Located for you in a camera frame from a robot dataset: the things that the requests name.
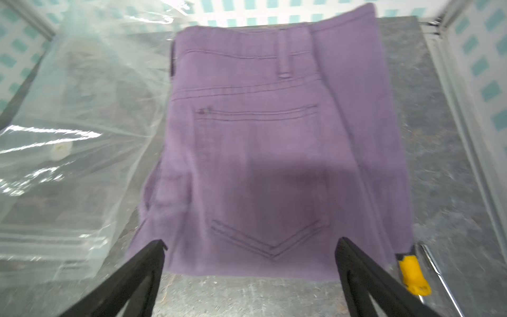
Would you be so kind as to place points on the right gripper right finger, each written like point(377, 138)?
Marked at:
point(364, 281)

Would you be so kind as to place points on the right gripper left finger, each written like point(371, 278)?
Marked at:
point(130, 291)

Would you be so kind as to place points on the clear plastic vacuum bag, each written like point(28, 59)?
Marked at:
point(102, 84)

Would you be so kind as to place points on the purple garment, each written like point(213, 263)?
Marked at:
point(278, 143)

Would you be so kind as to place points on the white round bag valve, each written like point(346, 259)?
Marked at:
point(61, 151)

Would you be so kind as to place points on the yellow black screwdriver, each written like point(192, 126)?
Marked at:
point(412, 275)

